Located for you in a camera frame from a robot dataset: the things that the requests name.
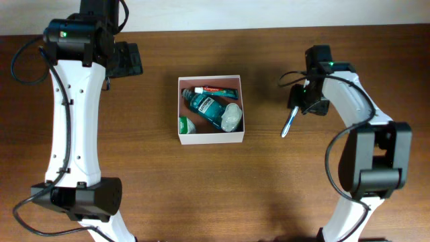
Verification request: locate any blue white toothbrush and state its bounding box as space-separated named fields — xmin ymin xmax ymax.
xmin=281 ymin=106 xmax=299 ymax=138

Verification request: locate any toothpaste tube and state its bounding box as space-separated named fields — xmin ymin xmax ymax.
xmin=194 ymin=87 xmax=239 ymax=100

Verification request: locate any green soap bar box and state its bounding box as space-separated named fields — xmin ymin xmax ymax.
xmin=179 ymin=116 xmax=197 ymax=134

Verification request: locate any teal mouthwash bottle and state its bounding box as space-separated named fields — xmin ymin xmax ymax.
xmin=181 ymin=89 xmax=226 ymax=130

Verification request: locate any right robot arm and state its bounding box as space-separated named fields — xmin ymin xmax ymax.
xmin=281 ymin=45 xmax=413 ymax=242

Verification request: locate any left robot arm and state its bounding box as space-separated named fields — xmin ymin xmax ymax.
xmin=30 ymin=1 xmax=142 ymax=241

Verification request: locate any white cardboard box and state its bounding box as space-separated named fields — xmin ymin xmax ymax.
xmin=177 ymin=75 xmax=245 ymax=145

